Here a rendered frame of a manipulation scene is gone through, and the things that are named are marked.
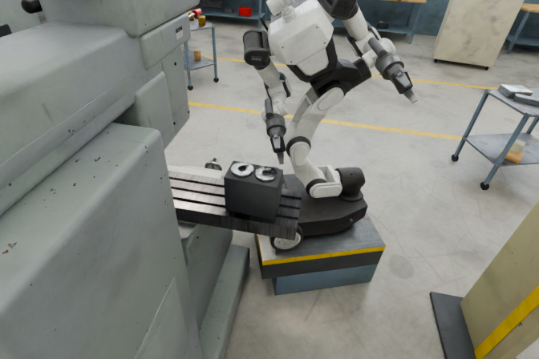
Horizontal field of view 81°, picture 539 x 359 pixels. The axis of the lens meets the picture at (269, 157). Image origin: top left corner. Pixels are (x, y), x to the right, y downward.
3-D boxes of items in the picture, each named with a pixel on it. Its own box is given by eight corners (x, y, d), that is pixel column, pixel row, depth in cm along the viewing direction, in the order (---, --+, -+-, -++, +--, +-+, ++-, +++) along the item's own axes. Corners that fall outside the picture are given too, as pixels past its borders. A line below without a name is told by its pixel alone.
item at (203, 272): (191, 227, 230) (181, 162, 194) (233, 235, 226) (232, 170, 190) (132, 343, 166) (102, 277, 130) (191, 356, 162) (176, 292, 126)
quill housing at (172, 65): (147, 112, 135) (131, 36, 116) (193, 118, 133) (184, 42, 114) (123, 135, 120) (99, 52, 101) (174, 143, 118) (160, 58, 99)
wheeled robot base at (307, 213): (342, 181, 242) (350, 145, 222) (371, 234, 201) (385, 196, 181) (260, 188, 231) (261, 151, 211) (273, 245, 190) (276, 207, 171)
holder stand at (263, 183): (233, 191, 146) (233, 157, 134) (280, 201, 142) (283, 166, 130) (224, 210, 136) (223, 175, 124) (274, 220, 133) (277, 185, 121)
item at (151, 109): (115, 128, 119) (96, 60, 103) (177, 137, 116) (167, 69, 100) (83, 158, 103) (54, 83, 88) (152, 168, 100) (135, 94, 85)
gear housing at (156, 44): (131, 33, 119) (125, 4, 113) (192, 39, 116) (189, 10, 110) (70, 62, 93) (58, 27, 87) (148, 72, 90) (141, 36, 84)
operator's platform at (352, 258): (338, 211, 274) (346, 176, 251) (370, 282, 221) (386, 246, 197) (248, 220, 261) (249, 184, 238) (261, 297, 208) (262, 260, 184)
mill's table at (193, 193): (70, 165, 168) (64, 153, 164) (300, 203, 153) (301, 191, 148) (36, 195, 150) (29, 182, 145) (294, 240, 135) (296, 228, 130)
